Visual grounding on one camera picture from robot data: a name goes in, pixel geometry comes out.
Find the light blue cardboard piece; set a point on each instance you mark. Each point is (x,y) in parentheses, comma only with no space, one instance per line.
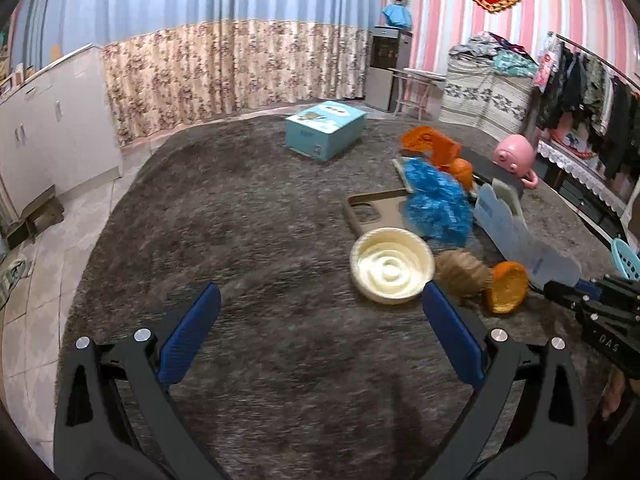
(515,240)

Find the pile of clothes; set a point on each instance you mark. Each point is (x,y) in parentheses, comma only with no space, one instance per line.
(495,52)

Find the blue striped floral curtain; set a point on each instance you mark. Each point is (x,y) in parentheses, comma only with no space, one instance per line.
(225,60)

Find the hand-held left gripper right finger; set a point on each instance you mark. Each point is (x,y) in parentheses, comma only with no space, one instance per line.
(450,330)

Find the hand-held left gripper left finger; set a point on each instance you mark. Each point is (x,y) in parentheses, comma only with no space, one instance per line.
(192,325)

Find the blue plastic bag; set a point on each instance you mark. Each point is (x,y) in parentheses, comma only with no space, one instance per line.
(437,200)

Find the orange tangerine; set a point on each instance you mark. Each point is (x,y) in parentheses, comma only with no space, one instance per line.
(462,171)

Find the light blue cardboard box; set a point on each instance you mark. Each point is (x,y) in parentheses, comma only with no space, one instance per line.
(322,127)

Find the lace covered shelf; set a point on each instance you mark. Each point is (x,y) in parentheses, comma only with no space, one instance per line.
(585,175)

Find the striped slipper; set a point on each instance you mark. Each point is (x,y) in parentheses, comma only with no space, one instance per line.
(12,280)

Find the grey water dispenser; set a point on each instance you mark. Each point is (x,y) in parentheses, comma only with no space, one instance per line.
(385,75)

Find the orange peel half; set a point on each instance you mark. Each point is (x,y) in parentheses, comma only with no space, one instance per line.
(507,287)

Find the patterned fringed cloth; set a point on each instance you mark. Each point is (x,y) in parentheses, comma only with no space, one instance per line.
(400,171)

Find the light blue plastic basket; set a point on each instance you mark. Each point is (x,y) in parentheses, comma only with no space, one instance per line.
(627,257)

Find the black flat pad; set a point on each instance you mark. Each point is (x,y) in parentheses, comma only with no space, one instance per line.
(484,165)

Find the small folding table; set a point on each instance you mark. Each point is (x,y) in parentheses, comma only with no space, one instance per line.
(417,82)

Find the person's right hand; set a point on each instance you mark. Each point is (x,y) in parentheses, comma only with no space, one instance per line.
(612,395)

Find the patterned cloth covered furniture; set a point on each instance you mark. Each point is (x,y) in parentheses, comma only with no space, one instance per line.
(485,97)

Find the pink pig cup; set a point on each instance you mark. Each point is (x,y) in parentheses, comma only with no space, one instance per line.
(515,155)

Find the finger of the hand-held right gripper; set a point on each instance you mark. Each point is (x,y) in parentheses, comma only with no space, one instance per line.
(562,295)
(587,287)

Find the orange plastic bag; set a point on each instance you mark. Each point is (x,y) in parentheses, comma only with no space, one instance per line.
(432,142)

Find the brown phone case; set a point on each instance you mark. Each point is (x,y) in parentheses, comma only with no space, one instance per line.
(380,212)

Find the row of hanging clothes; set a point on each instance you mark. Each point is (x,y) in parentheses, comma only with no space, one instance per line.
(590,90)

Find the white cabinet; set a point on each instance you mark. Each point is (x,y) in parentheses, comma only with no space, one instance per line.
(55,120)

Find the white paper bowl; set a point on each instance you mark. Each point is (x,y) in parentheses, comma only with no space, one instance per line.
(390,265)

